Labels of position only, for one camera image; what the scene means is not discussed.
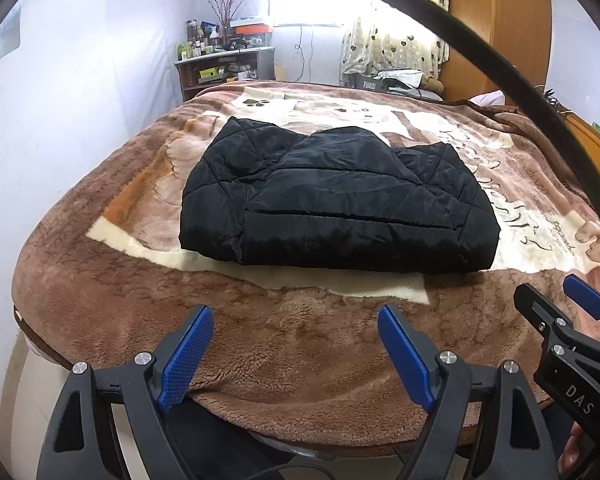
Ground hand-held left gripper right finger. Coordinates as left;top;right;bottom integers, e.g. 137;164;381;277
377;304;561;480

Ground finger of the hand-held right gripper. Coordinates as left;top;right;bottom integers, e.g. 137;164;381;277
513;284;572;337
562;275;600;348

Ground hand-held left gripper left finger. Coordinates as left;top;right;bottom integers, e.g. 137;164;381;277
36;304;216;480

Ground black puffer jacket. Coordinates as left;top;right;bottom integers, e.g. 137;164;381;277
179;116;502;275

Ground person's right hand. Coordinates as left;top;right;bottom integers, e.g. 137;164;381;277
557;422;588;477

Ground person's dark pants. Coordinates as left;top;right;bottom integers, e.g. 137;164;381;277
165;400;421;480

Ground brown printed blanket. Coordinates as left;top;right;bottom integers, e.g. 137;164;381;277
11;80;600;448

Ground wooden nightstand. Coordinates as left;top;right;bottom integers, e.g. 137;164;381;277
565;112;600;201

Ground white pillow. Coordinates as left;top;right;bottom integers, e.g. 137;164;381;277
467;91;518;107

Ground brown plush toy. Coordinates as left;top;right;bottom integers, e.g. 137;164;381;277
417;74;446;96

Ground wooden wardrobe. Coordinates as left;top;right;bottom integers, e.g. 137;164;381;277
437;0;553;106

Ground wooden shelf unit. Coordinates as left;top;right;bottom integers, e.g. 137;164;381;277
174;46;277;103

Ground heart print curtain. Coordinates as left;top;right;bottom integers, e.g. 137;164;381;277
340;0;451;88

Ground cluster of bottles and jars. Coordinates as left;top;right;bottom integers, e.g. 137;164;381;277
177;19;231;61

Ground orange box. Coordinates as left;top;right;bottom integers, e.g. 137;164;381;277
230;19;273;36

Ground dried branches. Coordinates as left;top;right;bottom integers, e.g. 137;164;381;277
200;0;258;36

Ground thick black cable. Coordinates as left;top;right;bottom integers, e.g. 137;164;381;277
325;0;600;311

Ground thin hanging wire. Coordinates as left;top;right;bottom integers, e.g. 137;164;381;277
294;22;316;83

